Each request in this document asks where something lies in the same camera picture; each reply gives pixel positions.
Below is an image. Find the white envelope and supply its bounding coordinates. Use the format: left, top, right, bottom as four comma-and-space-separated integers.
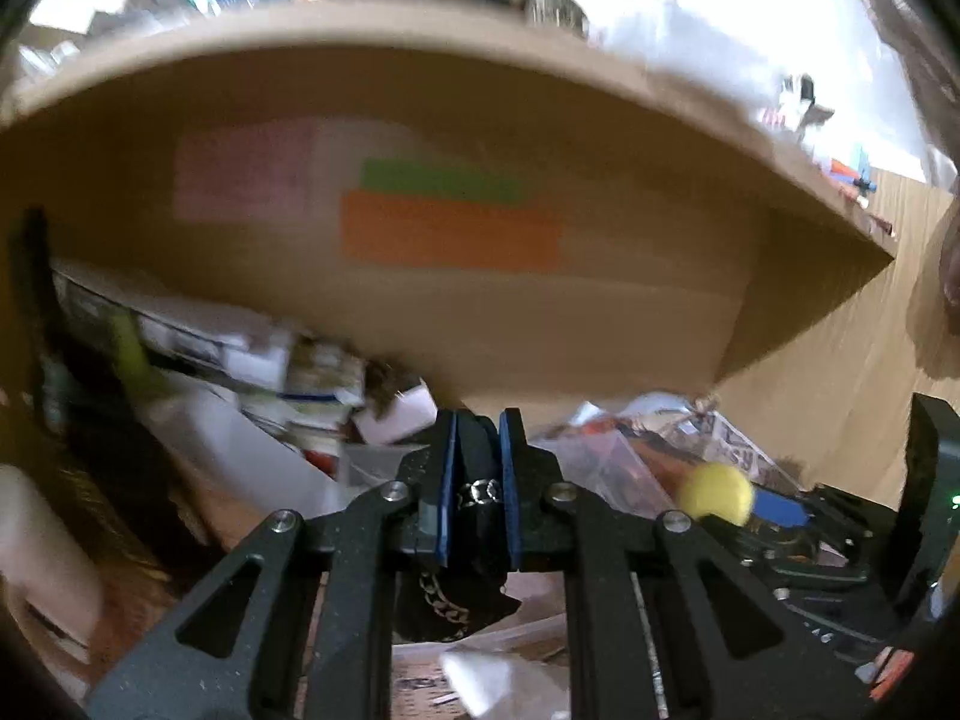
135, 374, 348, 518

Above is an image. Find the small white cardboard box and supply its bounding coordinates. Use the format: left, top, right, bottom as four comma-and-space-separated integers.
352, 382, 438, 445

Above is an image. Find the pink sticky note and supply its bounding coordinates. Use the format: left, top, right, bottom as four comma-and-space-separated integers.
172, 119, 316, 224

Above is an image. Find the green sticky note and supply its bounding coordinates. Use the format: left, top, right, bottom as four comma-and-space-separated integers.
359, 158, 526, 205

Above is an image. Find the stack of magazines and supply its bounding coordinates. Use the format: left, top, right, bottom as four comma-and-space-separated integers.
52, 260, 370, 458

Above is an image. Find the orange sticky note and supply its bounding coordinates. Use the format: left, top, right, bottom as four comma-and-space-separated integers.
340, 190, 563, 273

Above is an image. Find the yellow foam ball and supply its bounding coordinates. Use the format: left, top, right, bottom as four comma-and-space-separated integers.
674, 463, 755, 527

